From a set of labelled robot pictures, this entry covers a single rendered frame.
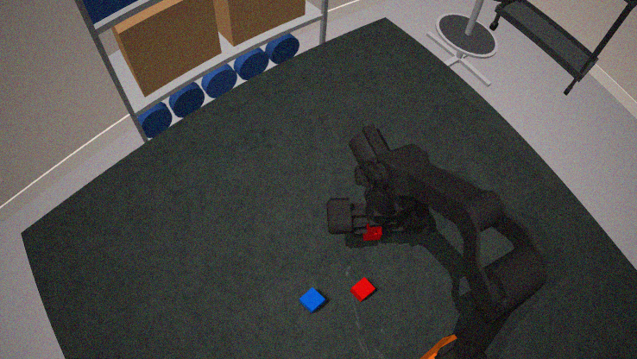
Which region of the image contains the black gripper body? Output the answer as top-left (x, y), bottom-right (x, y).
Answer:
top-left (326, 185), bottom-right (431, 235)

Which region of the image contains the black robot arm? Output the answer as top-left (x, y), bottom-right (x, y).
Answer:
top-left (349, 125), bottom-right (546, 359)

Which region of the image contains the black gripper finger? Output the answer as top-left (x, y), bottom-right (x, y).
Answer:
top-left (350, 203), bottom-right (368, 234)
top-left (382, 223), bottom-right (407, 231)

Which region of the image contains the blue cube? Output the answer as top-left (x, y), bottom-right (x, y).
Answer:
top-left (300, 287), bottom-right (325, 313)

